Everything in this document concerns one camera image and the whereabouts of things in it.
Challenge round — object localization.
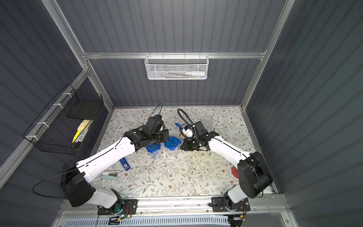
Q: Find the blue-lid clear container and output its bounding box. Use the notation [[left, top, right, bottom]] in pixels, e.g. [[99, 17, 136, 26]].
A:
[[201, 115, 213, 132], [164, 136, 181, 158], [146, 143, 161, 159]]

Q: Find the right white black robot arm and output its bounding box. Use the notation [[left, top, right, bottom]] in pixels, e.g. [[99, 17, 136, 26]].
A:
[[180, 121, 273, 204]]

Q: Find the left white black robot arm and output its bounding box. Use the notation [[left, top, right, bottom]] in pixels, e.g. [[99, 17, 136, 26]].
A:
[[60, 129, 169, 209]]

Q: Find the red pencil cup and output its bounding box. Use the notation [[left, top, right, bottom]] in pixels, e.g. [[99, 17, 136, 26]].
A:
[[232, 166, 239, 179]]

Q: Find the small silver teal stapler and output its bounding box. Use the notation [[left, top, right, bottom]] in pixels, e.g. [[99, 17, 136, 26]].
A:
[[100, 171, 120, 181]]

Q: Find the yellow sticky notes pad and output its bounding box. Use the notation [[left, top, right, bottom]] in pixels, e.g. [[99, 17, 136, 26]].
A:
[[77, 120, 93, 131]]

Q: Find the black notebook in basket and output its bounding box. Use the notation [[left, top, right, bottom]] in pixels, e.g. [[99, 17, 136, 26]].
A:
[[66, 100, 99, 120]]

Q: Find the yellow marker in basket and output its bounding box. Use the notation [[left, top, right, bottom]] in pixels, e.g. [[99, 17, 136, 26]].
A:
[[72, 130, 83, 143]]

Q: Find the white tube in basket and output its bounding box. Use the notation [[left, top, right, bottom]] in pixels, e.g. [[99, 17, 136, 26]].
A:
[[185, 71, 206, 78]]

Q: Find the white ventilated front panel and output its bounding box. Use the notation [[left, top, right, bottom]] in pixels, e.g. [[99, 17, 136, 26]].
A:
[[63, 215, 230, 227]]

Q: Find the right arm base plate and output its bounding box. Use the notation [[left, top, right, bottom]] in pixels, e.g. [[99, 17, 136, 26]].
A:
[[208, 196, 251, 213]]

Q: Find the white wire mesh basket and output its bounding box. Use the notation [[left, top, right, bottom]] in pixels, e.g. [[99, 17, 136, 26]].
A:
[[144, 55, 209, 80]]

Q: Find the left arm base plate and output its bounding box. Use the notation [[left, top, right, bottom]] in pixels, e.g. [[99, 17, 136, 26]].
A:
[[97, 199, 139, 216]]

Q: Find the black wire wall basket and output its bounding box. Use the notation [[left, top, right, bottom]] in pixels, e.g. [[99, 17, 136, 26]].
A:
[[23, 84, 103, 155]]

